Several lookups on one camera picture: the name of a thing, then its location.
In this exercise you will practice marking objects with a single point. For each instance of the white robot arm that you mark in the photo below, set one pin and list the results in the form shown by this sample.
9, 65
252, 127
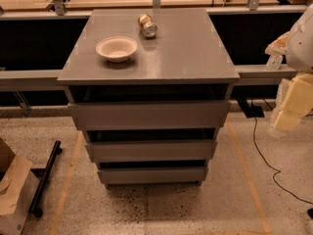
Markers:
299, 54

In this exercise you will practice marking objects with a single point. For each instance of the grey drawer cabinet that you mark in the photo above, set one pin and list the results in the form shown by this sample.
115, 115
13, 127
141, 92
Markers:
185, 62

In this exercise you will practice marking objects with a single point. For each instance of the grey drawer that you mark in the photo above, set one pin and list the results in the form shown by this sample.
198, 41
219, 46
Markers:
151, 151
152, 175
149, 115

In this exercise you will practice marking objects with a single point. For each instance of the clear sanitizer pump bottle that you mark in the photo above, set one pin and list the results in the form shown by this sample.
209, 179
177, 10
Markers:
274, 62

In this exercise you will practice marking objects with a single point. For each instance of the grey top drawer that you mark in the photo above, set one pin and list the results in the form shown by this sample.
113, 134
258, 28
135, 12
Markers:
149, 115

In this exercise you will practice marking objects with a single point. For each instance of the cardboard box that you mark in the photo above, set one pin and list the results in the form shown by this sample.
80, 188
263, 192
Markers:
17, 188

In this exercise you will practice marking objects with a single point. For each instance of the black floor socket box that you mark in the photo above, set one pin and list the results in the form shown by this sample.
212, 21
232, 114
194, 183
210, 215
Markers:
250, 110

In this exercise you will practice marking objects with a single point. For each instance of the grey bottom drawer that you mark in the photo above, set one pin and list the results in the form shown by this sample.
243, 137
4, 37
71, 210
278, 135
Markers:
152, 175

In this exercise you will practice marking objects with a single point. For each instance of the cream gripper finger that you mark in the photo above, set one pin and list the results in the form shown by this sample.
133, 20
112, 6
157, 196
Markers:
293, 102
278, 46

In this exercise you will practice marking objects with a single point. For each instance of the grey metal rail frame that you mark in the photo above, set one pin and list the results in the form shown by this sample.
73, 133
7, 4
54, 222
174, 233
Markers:
44, 79

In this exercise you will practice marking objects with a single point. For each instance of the grey middle drawer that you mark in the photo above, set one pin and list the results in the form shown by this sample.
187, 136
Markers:
151, 151

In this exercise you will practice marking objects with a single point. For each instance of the silver soda can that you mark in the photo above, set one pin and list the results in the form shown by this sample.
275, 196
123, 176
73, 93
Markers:
147, 25

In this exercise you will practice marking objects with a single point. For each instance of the white paper bowl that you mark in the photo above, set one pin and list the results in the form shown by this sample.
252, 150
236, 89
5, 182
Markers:
117, 49

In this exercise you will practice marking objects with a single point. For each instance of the black metal bar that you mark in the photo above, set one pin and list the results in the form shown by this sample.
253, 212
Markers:
43, 175

